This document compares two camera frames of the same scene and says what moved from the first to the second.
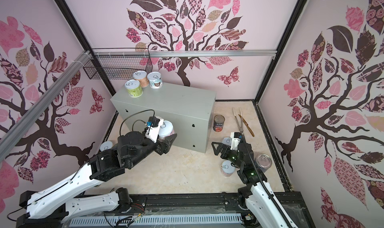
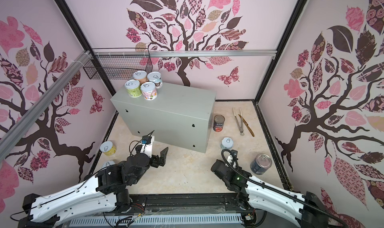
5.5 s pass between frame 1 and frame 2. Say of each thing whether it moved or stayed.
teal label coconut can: stayed
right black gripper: moved
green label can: stayed
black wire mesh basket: stayed
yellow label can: stayed
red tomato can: stayed
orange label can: stayed
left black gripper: moved
